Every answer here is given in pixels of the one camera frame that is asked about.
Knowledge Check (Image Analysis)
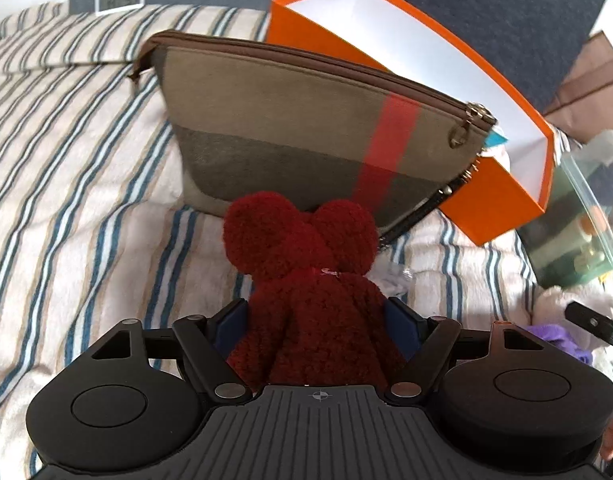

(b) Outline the brown plaid zipper pouch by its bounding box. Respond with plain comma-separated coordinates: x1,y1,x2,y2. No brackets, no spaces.
127,29,498,252

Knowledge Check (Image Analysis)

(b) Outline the white plush toy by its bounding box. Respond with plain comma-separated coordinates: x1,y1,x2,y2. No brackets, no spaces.
531,284,613,331

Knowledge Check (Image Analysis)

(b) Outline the clear green storage box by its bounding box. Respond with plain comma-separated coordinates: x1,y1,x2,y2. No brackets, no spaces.
519,130,613,288

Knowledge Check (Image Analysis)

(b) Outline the dark red plush toy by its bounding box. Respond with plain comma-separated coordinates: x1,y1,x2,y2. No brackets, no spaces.
223,192,406,391

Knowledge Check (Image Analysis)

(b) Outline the purple fleece cloth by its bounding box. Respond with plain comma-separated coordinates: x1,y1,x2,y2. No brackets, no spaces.
524,324,593,365

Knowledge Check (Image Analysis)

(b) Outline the striped bed cover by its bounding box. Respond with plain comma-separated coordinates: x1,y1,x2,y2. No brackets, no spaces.
0,1,613,480

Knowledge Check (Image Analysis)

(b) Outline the orange cardboard box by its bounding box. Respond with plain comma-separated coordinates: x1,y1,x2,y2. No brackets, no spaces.
266,0,553,245

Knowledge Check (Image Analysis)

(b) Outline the dark grey headboard panel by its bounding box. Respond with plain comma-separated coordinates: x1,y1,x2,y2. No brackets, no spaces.
405,0,606,110

